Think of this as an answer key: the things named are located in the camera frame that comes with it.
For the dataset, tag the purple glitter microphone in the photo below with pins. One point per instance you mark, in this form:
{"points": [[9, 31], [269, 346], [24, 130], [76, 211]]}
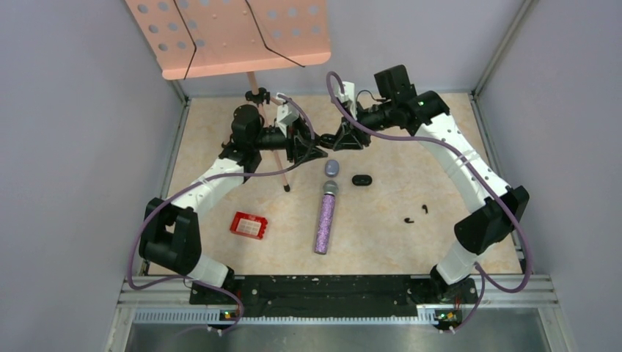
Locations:
{"points": [[325, 217]]}

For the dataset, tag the black earbud case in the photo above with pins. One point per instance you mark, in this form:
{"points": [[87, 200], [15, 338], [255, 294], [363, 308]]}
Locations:
{"points": [[327, 141], [362, 180]]}

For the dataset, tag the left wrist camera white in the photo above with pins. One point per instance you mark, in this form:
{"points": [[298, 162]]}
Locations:
{"points": [[287, 114]]}

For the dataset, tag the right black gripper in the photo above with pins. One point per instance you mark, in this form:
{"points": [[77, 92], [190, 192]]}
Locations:
{"points": [[350, 137]]}

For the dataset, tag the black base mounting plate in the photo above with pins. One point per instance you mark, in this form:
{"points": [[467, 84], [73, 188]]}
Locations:
{"points": [[338, 296]]}

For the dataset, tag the purple earbud charging case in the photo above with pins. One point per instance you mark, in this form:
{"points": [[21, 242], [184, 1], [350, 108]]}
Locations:
{"points": [[332, 168]]}

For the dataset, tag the red plastic box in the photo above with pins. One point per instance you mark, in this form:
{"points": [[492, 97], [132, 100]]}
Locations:
{"points": [[249, 225]]}

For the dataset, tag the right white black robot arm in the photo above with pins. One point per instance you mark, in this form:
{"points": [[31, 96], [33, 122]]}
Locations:
{"points": [[404, 115]]}

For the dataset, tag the pink music stand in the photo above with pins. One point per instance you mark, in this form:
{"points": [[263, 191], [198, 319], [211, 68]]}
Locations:
{"points": [[199, 39]]}

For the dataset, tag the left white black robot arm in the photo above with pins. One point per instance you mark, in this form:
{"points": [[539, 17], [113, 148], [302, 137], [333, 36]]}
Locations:
{"points": [[170, 234]]}

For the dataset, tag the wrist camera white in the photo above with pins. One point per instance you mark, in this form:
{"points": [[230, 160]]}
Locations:
{"points": [[346, 96], [287, 114]]}

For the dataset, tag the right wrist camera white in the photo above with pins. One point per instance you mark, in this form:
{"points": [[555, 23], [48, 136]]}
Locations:
{"points": [[346, 96]]}

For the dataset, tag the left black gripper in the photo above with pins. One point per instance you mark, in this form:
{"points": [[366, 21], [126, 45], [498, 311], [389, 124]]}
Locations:
{"points": [[300, 143]]}

